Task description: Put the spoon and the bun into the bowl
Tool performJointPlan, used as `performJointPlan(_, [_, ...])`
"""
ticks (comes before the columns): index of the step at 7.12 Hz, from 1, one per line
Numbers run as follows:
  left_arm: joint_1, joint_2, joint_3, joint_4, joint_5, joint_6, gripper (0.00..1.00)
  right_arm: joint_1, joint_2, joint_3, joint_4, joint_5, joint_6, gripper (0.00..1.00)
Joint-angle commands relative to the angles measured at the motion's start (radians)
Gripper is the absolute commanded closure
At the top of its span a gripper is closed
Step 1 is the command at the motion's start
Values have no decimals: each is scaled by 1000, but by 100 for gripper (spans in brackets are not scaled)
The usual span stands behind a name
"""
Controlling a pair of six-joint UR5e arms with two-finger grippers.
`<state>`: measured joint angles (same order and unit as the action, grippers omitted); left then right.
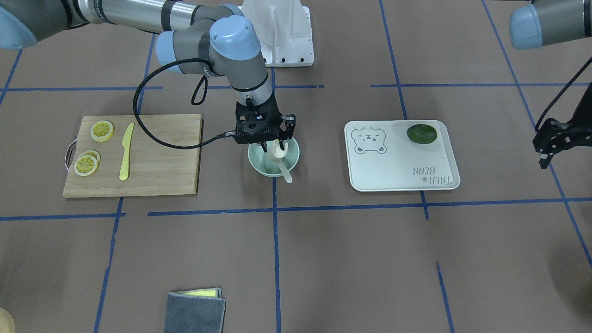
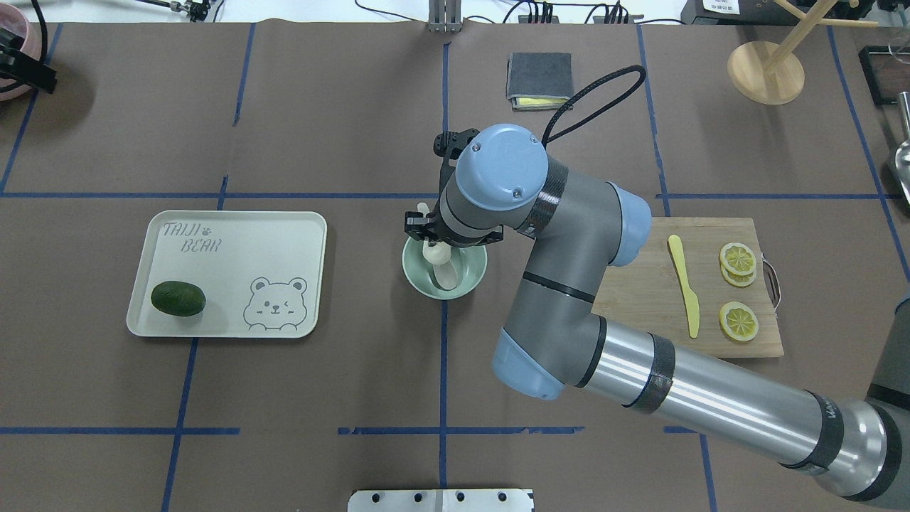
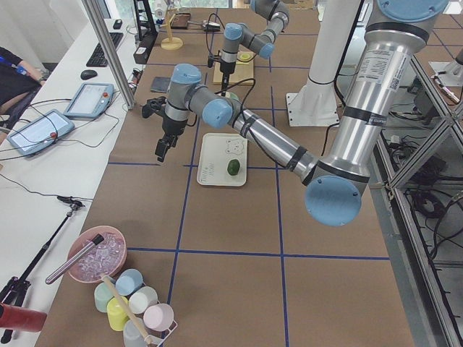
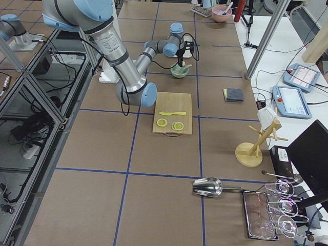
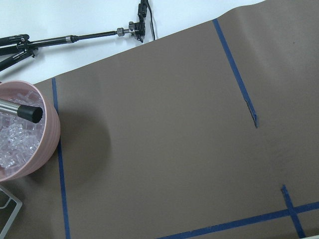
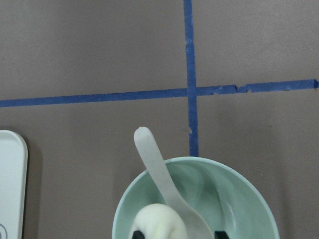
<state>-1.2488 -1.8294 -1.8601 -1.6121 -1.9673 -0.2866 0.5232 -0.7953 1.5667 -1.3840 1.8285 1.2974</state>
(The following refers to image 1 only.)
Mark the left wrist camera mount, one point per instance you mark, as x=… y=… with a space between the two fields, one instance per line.
x=555 y=137

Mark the grey folded cloth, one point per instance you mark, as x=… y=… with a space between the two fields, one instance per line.
x=195 y=311

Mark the white ceramic spoon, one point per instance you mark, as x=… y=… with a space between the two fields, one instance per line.
x=283 y=169

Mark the white rectangular tray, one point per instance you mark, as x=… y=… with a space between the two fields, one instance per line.
x=381 y=157

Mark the yellow plastic knife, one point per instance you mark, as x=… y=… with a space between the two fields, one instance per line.
x=126 y=144

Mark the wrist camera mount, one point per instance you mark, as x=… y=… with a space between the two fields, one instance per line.
x=555 y=137
x=257 y=124

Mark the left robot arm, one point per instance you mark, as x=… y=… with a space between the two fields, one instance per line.
x=548 y=22

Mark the green avocado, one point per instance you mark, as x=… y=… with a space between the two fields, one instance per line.
x=422 y=134

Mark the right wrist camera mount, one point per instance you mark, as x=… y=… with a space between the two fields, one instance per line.
x=257 y=124

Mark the wooden cutting board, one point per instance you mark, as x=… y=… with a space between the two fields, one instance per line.
x=154 y=169

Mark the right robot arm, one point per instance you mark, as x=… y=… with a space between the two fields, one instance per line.
x=192 y=39

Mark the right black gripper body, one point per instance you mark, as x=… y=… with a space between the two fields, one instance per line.
x=289 y=127

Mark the lemon slice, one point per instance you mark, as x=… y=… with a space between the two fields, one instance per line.
x=101 y=131
x=87 y=163

